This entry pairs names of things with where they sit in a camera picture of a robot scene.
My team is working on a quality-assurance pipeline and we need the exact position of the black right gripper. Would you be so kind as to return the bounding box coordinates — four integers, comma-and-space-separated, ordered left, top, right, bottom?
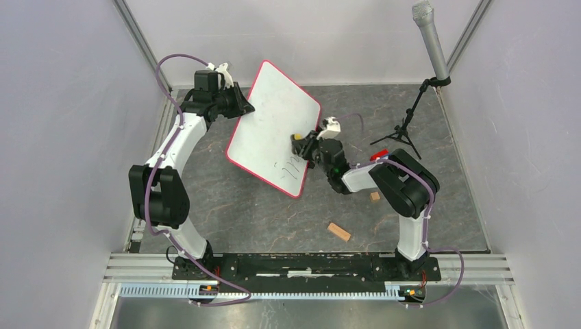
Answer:
292, 132, 332, 178

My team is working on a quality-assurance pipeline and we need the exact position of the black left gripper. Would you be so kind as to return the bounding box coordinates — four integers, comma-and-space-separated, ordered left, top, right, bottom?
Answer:
212, 82, 256, 120

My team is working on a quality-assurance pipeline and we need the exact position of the pink framed whiteboard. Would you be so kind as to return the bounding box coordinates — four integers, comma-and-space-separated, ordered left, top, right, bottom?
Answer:
225, 60, 321, 198

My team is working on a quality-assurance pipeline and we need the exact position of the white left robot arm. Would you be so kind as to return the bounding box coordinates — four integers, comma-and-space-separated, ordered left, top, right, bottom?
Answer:
128, 64, 254, 280

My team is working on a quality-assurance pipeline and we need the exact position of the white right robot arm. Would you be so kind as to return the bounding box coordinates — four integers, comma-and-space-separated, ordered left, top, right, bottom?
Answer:
290, 131, 440, 280

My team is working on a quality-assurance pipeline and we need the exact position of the red and blue block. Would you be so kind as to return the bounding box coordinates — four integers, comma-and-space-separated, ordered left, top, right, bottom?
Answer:
369, 149, 390, 162

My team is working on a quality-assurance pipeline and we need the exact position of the small wooden cube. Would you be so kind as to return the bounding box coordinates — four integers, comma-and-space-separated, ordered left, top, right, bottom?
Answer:
369, 192, 381, 202

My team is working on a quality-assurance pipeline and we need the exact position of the long wooden block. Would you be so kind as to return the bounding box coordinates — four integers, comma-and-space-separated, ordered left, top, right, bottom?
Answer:
327, 223, 351, 242

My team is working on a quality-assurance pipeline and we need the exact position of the black tripod mic stand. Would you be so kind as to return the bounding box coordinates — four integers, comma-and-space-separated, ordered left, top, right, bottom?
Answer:
370, 77, 452, 160

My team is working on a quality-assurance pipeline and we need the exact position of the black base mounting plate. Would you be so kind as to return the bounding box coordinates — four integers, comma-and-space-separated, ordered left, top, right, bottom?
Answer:
171, 252, 442, 295

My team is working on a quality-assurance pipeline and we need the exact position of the silver microphone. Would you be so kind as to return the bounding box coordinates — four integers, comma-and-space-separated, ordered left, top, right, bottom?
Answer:
412, 1, 450, 81

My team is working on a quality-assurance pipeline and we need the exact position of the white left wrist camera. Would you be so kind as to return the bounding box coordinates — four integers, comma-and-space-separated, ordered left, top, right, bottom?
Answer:
206, 62, 234, 88

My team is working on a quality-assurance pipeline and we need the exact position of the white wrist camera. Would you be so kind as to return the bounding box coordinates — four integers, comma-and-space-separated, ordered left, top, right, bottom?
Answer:
206, 62, 234, 88
317, 117, 341, 140

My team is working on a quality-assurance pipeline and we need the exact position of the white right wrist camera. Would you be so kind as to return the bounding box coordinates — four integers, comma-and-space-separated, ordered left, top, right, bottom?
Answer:
317, 117, 341, 140

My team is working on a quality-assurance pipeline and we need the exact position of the aluminium rail frame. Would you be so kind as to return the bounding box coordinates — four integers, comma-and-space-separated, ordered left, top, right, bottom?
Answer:
90, 252, 523, 328

